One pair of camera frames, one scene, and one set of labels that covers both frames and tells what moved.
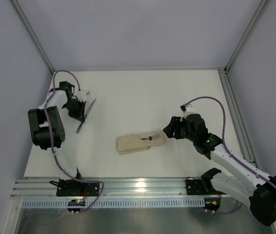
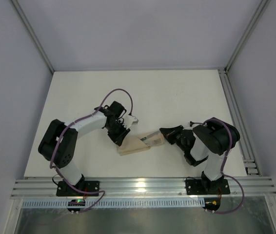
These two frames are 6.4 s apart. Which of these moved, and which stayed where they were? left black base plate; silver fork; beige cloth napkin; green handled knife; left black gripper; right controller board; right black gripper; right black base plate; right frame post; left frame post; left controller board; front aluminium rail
Moved: green handled knife; right black gripper; left black gripper; silver fork
Stayed: front aluminium rail; right controller board; left frame post; left controller board; right frame post; beige cloth napkin; right black base plate; left black base plate
